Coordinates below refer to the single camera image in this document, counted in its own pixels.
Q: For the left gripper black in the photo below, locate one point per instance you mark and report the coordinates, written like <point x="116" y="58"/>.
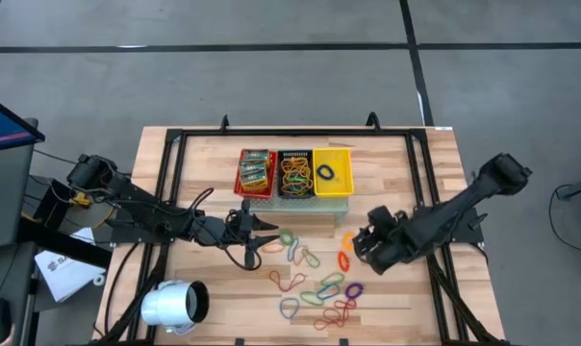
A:
<point x="223" y="229"/>

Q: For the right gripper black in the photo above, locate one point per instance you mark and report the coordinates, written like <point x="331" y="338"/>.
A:
<point x="391" y="238"/>

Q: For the orange rubber band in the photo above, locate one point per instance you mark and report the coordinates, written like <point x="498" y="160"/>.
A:
<point x="344" y="239"/>

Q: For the orange-red rubber band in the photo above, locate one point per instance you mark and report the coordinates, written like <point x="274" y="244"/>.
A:
<point x="266" y="251"/>

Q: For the green rubber band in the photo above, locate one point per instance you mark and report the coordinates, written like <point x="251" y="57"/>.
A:
<point x="318" y="263"/>
<point x="290" y="241"/>
<point x="297" y="178"/>
<point x="302" y="295"/>
<point x="322" y="281"/>

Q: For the pale blue rubber band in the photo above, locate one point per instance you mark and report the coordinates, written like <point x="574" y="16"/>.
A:
<point x="289" y="254"/>

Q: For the pink rubber band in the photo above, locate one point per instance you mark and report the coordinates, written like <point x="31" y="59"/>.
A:
<point x="295" y="259"/>

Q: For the long red rubber band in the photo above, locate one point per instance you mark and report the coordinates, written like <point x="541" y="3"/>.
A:
<point x="271" y="276"/>

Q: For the purple rubber band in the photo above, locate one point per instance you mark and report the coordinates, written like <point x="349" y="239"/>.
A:
<point x="346" y="291"/>

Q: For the yellow rubber band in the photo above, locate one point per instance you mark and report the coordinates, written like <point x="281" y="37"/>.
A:
<point x="295" y="165"/>

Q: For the light blue rubber band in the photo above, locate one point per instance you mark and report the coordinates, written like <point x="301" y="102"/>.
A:
<point x="281" y="307"/>

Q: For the dark blue rubber band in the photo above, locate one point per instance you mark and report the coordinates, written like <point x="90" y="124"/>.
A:
<point x="318" y="172"/>

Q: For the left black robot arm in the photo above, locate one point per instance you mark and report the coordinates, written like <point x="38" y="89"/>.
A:
<point x="141" y="211"/>

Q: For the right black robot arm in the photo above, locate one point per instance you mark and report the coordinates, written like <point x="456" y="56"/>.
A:
<point x="463" y="206"/>

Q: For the red plastic basket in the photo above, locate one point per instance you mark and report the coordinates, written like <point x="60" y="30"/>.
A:
<point x="254" y="196"/>

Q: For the black plastic basket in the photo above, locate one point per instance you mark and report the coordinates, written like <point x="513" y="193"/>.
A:
<point x="281" y="194"/>

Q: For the pale green metal riser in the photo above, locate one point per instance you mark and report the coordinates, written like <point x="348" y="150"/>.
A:
<point x="295" y="204"/>

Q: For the yellow plastic basket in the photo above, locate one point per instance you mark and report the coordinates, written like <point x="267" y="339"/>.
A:
<point x="341" y="187"/>

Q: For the white cylinder with black opening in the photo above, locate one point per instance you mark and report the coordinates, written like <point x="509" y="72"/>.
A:
<point x="168" y="307"/>

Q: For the white tape roll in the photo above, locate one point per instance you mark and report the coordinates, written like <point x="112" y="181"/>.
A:
<point x="99" y="276"/>

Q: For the white paper booklet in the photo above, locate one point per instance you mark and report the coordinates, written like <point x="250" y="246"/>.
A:
<point x="64" y="279"/>

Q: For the black stand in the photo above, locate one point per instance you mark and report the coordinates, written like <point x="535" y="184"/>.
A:
<point x="55" y="240"/>

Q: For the monitor with blue screen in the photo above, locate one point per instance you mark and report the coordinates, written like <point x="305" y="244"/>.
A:
<point x="2" y="127"/>

